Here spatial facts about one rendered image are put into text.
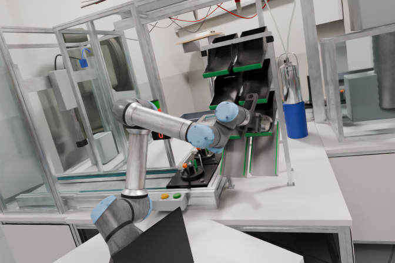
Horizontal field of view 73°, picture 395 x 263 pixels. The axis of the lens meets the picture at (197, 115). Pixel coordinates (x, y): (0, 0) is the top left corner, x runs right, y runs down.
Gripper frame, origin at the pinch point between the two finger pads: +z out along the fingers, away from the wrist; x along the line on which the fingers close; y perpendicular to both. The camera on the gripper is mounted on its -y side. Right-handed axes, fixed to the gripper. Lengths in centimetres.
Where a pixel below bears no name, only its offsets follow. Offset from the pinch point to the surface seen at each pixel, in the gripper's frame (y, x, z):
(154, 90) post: -16, -68, -5
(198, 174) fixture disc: 30.5, -37.3, 7.6
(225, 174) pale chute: 28.4, -20.6, 7.5
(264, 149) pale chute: 13.7, -3.6, 15.7
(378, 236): 63, 43, 111
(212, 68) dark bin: -23.9, -24.3, -8.9
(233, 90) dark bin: -14.9, -17.5, 2.5
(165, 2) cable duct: -107, -113, 39
